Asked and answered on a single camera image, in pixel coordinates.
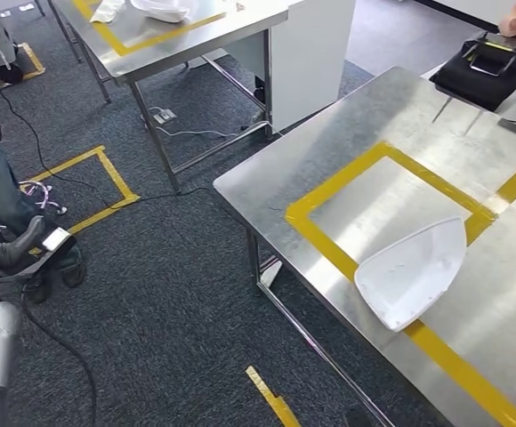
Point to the yellow floor tape rectangle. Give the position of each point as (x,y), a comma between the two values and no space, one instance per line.
(273,402)

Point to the white cabinet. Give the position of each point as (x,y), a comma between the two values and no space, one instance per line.
(311,59)

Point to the white power strip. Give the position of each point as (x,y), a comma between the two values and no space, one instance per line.
(271,274)

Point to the grey floor socket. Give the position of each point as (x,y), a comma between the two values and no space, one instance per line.
(165,115)

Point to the yellow tape square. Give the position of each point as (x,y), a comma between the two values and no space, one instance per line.
(329,246)
(173,33)
(462,371)

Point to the stainless steel workbench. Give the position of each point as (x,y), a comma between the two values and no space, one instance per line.
(373,118)
(240,17)

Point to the white plastic car part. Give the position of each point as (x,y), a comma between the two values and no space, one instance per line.
(409,277)
(160,10)

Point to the black handheld controller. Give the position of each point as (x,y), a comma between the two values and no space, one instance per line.
(487,65)

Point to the black carrying case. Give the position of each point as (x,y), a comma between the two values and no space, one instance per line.
(467,82)

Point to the white cloth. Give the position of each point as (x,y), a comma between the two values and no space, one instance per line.
(107,10)

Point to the white table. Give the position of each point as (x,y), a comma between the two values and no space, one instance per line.
(513,106)

